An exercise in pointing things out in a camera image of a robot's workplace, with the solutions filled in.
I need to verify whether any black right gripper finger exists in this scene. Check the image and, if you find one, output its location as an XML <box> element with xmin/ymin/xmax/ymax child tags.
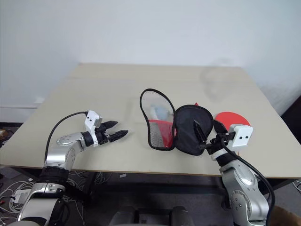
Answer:
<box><xmin>213</xmin><ymin>120</ymin><xmax>229</xmax><ymax>135</ymax></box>
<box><xmin>193</xmin><ymin>120</ymin><xmax>208</xmax><ymax>145</ymax></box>

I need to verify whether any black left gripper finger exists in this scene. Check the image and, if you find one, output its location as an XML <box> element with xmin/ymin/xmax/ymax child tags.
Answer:
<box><xmin>101</xmin><ymin>120</ymin><xmax>119</xmax><ymax>130</ymax></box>
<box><xmin>109</xmin><ymin>129</ymin><xmax>129</xmax><ymax>142</ymax></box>

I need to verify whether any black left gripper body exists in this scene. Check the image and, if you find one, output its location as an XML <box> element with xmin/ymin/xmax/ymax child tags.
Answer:
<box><xmin>95</xmin><ymin>124</ymin><xmax>113</xmax><ymax>145</ymax></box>

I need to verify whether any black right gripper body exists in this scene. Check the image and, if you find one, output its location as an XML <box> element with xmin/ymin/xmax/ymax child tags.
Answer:
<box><xmin>199</xmin><ymin>132</ymin><xmax>235</xmax><ymax>155</ymax></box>

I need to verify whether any black mesh zip pouch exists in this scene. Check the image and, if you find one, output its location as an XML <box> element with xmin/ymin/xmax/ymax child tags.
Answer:
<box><xmin>139</xmin><ymin>88</ymin><xmax>215</xmax><ymax>157</ymax></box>

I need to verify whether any red round paddle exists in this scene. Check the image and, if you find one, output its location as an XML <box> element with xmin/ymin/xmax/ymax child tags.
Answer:
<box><xmin>214</xmin><ymin>111</ymin><xmax>251</xmax><ymax>129</ymax></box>

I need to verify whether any grey rounded shape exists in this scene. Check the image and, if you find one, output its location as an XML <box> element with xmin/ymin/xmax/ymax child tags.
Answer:
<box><xmin>170</xmin><ymin>206</ymin><xmax>197</xmax><ymax>226</ymax></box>
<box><xmin>109</xmin><ymin>206</ymin><xmax>138</xmax><ymax>226</ymax></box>

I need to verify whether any cluttered cardboard box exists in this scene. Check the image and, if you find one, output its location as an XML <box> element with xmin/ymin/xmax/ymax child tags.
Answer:
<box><xmin>0</xmin><ymin>128</ymin><xmax>15</xmax><ymax>148</ymax></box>

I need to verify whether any brown cardboard box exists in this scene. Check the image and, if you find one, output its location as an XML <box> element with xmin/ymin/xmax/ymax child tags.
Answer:
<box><xmin>267</xmin><ymin>205</ymin><xmax>301</xmax><ymax>226</ymax></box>

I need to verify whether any white power adapter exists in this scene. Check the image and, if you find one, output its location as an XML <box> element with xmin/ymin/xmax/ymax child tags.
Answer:
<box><xmin>12</xmin><ymin>189</ymin><xmax>32</xmax><ymax>204</ymax></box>

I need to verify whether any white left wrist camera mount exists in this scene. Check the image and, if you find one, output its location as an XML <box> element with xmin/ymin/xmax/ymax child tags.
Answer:
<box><xmin>84</xmin><ymin>110</ymin><xmax>103</xmax><ymax>148</ymax></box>

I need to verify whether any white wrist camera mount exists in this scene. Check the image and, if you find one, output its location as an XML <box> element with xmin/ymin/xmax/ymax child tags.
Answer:
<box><xmin>84</xmin><ymin>110</ymin><xmax>103</xmax><ymax>148</ymax></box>
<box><xmin>211</xmin><ymin>124</ymin><xmax>254</xmax><ymax>161</ymax></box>

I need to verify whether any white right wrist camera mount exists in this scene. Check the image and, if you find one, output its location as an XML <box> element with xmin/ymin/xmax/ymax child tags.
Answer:
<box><xmin>211</xmin><ymin>124</ymin><xmax>254</xmax><ymax>161</ymax></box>

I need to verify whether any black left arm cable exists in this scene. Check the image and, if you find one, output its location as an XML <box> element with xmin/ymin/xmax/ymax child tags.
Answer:
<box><xmin>44</xmin><ymin>112</ymin><xmax>88</xmax><ymax>163</ymax></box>

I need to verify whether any black metal table frame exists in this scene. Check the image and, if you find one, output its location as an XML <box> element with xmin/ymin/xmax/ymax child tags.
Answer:
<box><xmin>0</xmin><ymin>164</ymin><xmax>301</xmax><ymax>209</ymax></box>

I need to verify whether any white wall cable duct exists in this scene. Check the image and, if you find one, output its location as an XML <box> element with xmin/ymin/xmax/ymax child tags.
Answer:
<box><xmin>0</xmin><ymin>105</ymin><xmax>39</xmax><ymax>110</ymax></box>

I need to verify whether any white floor cable tangle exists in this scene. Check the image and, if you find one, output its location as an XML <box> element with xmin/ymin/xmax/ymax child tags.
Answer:
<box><xmin>0</xmin><ymin>180</ymin><xmax>33</xmax><ymax>215</ymax></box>

